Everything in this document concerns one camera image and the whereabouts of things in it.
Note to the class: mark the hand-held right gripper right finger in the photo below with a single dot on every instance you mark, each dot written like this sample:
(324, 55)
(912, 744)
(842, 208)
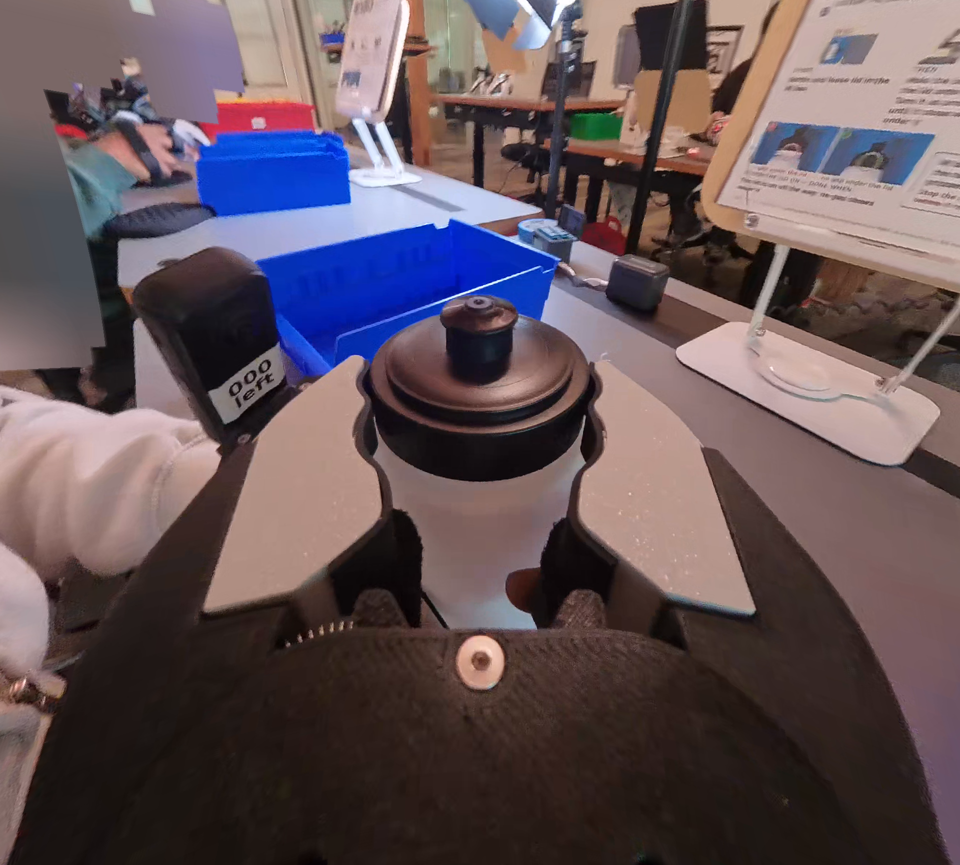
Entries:
(660, 505)

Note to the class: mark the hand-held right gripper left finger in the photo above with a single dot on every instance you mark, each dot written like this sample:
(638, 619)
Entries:
(300, 505)

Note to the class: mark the blue plastic bin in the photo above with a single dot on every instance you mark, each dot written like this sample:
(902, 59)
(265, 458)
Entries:
(270, 179)
(360, 280)

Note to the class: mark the white plastic bottle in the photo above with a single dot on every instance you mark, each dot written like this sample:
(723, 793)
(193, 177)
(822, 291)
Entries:
(480, 542)

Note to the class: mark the black bottle lid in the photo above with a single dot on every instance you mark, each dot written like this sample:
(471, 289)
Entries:
(525, 370)

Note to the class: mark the person's left forearm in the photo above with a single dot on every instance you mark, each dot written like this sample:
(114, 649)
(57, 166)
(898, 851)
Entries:
(97, 475)

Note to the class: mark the black round pad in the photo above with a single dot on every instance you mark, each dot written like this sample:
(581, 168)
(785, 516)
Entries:
(157, 220)

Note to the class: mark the red plastic bin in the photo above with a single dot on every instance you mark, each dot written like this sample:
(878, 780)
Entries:
(262, 115)

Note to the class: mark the dark grey case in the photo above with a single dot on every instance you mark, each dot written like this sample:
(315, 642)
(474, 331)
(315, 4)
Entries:
(637, 284)

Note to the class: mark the red bag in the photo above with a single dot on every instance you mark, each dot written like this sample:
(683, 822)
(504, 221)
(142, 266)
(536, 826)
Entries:
(606, 235)

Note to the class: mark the grey charger box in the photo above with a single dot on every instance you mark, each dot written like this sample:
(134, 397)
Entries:
(559, 242)

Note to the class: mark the white fleece jacket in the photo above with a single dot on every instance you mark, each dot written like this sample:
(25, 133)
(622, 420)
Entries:
(19, 610)

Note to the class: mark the wooden table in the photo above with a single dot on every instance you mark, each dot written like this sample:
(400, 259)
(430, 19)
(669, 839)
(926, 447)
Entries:
(622, 152)
(487, 101)

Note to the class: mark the instruction sign stand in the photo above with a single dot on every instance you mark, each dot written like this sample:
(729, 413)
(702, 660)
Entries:
(862, 92)
(375, 2)

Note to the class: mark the green plastic bin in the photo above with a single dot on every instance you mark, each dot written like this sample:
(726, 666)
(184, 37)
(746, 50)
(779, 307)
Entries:
(596, 125)

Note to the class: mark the cardboard sheet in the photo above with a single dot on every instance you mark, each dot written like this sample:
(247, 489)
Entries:
(690, 100)

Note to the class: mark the black light stand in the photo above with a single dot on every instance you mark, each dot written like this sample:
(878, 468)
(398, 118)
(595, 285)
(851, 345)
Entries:
(564, 92)

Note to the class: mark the thin black pole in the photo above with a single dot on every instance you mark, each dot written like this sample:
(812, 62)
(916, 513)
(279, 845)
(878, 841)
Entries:
(674, 55)

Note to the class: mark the black monitor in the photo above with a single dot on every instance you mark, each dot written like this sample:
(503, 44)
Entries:
(652, 36)

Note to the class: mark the wooden post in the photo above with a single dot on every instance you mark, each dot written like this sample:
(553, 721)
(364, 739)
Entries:
(418, 55)

